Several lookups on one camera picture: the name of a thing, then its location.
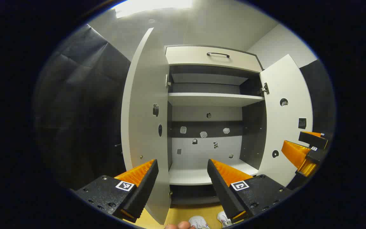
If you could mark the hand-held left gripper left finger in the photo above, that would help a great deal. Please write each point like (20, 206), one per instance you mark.
(140, 190)

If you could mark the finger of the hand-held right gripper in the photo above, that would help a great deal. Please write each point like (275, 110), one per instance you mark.
(294, 152)
(311, 140)

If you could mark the metal door hinge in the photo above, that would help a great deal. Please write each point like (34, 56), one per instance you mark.
(264, 89)
(168, 81)

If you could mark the white cabinet shelf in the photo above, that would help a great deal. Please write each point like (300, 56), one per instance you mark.
(211, 99)

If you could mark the white shoe cabinet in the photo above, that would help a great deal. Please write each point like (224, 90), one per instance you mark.
(202, 152)

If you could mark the white shoe cabinet door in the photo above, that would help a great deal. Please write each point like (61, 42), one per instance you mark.
(288, 127)
(145, 95)

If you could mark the white cabinet drawer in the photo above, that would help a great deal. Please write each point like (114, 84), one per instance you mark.
(195, 57)

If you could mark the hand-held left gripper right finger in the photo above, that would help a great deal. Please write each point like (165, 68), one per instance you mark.
(222, 190)

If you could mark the white sneaker shoe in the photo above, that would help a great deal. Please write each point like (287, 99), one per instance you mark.
(199, 222)
(225, 218)

